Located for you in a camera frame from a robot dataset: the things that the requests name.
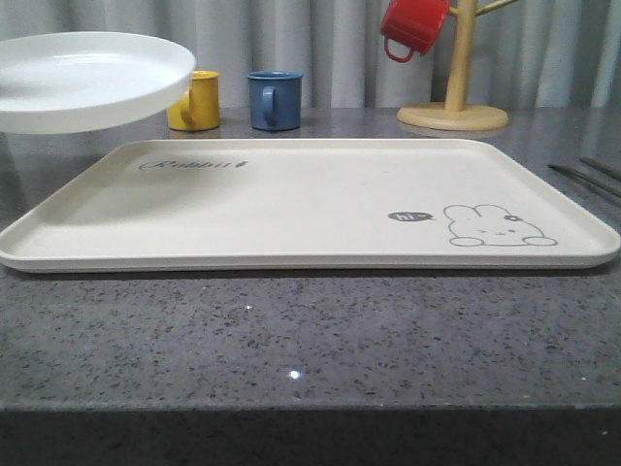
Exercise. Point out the white round plate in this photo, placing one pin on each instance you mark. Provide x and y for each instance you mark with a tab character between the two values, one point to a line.
83	81

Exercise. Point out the silver metal fork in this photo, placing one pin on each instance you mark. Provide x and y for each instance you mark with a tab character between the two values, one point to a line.
583	177

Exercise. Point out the cream rabbit serving tray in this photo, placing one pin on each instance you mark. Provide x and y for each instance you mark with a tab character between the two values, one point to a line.
306	203

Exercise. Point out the blue mug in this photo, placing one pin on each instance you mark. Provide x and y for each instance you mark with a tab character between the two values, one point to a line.
275	99

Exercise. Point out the yellow mug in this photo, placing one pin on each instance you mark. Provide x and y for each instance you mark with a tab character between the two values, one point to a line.
198	109

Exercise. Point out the wooden mug tree stand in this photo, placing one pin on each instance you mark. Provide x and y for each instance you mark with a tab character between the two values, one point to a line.
454	113

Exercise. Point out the red mug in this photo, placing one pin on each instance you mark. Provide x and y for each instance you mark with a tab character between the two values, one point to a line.
415	24

